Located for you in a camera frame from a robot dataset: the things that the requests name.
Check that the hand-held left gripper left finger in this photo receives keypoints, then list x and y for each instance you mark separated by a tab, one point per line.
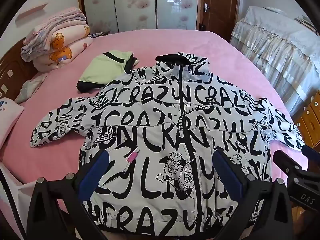
98	166

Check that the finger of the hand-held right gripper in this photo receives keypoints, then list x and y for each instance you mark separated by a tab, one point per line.
285	161
311	150

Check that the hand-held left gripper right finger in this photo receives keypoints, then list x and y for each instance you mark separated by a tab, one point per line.
228	172

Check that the white black printed jacket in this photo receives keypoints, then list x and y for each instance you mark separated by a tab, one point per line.
160	120

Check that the wooden drawer cabinet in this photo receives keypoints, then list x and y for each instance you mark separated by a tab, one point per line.
310	120

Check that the white bag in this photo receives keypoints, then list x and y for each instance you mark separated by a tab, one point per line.
15	200

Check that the green black garment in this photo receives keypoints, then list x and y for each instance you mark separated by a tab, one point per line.
102	67

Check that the white pink pillow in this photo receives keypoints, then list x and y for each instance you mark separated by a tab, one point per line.
10	115

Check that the grey crumpled cloth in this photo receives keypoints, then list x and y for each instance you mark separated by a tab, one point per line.
30	87

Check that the lace cloth covered furniture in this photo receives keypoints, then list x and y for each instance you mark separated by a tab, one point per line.
275	50

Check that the pink bed sheet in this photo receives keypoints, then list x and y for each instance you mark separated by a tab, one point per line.
225	62

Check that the wooden headboard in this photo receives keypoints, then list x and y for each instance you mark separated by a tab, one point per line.
17	72

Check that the floral sliding door wardrobe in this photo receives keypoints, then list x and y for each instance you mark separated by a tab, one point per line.
135	5

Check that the pink wall shelf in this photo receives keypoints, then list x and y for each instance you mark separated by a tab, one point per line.
32	13

